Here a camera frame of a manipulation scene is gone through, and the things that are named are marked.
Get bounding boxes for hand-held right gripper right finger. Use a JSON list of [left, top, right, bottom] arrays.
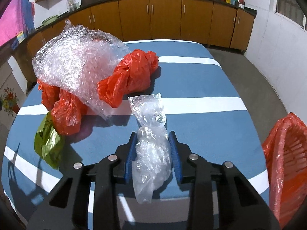
[[168, 131, 281, 230]]

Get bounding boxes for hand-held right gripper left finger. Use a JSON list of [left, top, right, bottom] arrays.
[[26, 132, 138, 230]]

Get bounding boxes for clear plastic bag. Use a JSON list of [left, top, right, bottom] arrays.
[[128, 93, 172, 204]]

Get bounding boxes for olive green plastic bag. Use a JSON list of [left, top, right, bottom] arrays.
[[34, 111, 66, 169]]

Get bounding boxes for knotted red plastic bag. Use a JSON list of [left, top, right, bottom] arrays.
[[97, 49, 159, 108]]

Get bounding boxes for red plastic waste basket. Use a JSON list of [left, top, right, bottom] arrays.
[[261, 112, 307, 229]]

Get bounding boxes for clear bubble wrap sheet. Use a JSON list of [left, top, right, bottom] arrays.
[[32, 19, 131, 120]]

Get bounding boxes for blue white striped tablecloth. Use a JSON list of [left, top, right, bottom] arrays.
[[1, 39, 270, 230]]

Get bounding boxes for floral printed board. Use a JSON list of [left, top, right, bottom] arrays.
[[0, 85, 20, 118]]

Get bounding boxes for wooden base cabinets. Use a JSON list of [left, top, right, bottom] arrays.
[[24, 0, 255, 84]]

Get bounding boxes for green basin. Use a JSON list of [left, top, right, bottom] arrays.
[[41, 15, 58, 25]]

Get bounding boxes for barred window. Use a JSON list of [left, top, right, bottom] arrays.
[[273, 0, 307, 31]]

